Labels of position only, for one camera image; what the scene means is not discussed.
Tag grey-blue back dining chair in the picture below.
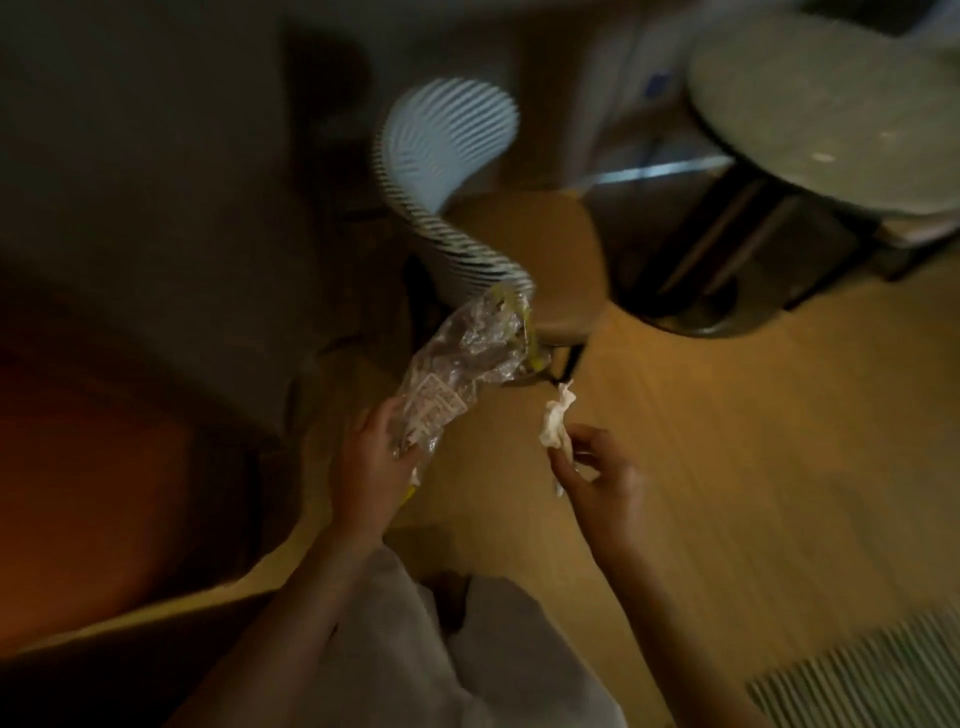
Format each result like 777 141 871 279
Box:
372 78 609 384

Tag grey stone round table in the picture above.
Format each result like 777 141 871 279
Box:
607 13 960 339

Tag person's left hand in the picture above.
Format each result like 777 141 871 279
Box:
329 397 429 538

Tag person's right forearm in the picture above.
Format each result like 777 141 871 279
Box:
599 547 774 728

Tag person's right hand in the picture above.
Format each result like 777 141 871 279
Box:
547 423 648 564

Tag person's left forearm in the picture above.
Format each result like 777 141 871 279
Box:
168 524 384 728

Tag white tissue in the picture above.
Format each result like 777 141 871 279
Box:
539 380 601 500

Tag striped blue-green rug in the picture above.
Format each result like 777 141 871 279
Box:
749 607 960 728

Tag clear plastic wrapper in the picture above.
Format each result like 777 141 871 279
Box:
393 283 553 504

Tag person's white trousers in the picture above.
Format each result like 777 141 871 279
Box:
314 547 628 728

